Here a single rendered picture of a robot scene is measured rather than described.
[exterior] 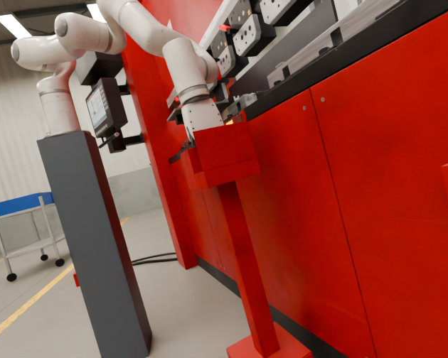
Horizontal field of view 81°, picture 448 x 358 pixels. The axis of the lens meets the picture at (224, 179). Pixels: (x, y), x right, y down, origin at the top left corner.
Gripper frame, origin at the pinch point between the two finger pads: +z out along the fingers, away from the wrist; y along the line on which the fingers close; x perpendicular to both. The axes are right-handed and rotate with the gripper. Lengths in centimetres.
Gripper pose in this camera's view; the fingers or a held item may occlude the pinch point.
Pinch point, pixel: (215, 155)
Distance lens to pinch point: 73.4
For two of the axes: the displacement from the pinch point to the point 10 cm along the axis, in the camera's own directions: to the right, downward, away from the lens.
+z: 3.3, 9.4, 0.8
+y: -8.7, 3.4, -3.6
